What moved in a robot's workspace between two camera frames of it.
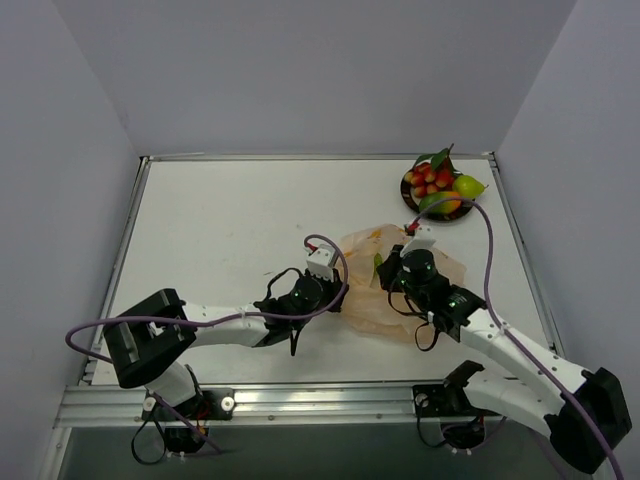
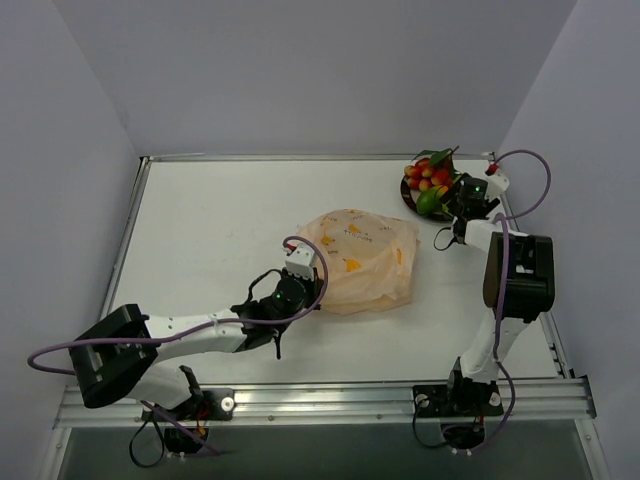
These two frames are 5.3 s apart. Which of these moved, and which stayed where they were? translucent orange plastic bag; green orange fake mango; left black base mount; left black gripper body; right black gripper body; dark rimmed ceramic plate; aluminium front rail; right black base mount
Moved: left black gripper body; right black gripper body; green orange fake mango; translucent orange plastic bag
Stayed: left black base mount; aluminium front rail; dark rimmed ceramic plate; right black base mount
